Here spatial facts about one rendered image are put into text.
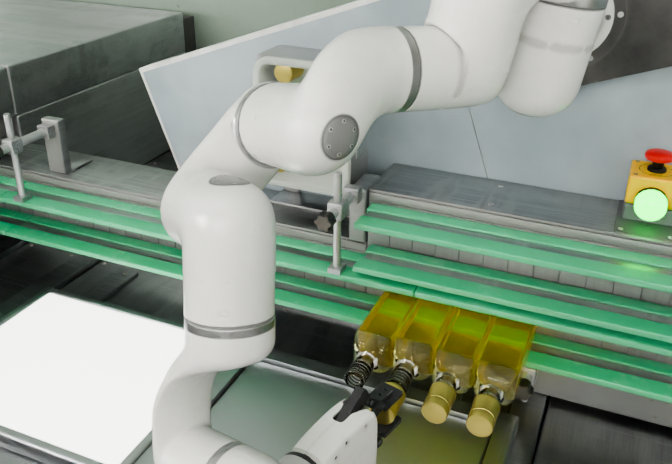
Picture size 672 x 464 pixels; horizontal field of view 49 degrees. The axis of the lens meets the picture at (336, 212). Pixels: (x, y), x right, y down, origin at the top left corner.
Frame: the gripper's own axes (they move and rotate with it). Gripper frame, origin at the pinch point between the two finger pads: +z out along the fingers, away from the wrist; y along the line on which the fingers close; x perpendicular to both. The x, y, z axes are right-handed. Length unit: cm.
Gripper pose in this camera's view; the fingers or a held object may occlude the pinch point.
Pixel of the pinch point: (383, 409)
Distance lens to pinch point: 96.2
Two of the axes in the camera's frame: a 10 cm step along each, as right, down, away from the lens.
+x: -7.9, -2.7, 5.6
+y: 0.0, -9.0, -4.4
